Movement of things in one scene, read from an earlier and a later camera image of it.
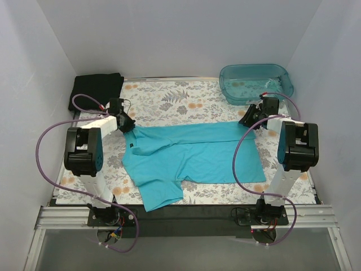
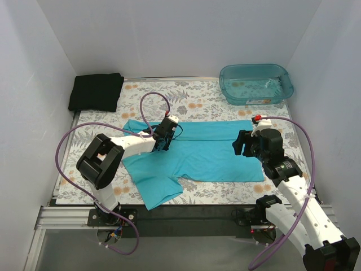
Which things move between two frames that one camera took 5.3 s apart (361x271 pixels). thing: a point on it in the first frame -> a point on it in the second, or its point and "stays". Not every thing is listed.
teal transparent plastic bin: (243, 84) stays
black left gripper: (127, 125) -> (161, 143)
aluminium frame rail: (67, 218) stays
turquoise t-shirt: (159, 158) stays
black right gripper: (251, 115) -> (247, 144)
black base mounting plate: (188, 221) stays
